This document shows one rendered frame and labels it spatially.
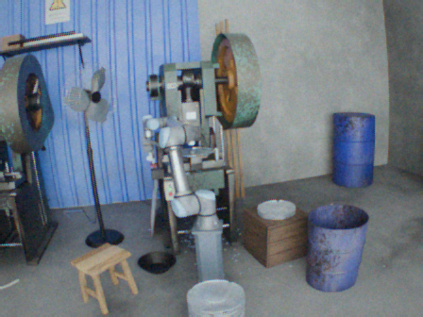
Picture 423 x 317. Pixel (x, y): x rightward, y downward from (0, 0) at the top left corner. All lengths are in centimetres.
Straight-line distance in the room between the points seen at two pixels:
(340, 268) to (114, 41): 319
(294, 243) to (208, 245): 71
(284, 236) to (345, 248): 57
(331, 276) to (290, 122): 263
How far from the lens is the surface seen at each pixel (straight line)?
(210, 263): 222
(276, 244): 246
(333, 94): 472
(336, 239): 205
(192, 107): 272
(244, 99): 251
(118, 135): 389
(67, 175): 408
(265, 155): 432
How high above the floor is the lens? 134
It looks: 13 degrees down
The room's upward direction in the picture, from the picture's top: 3 degrees counter-clockwise
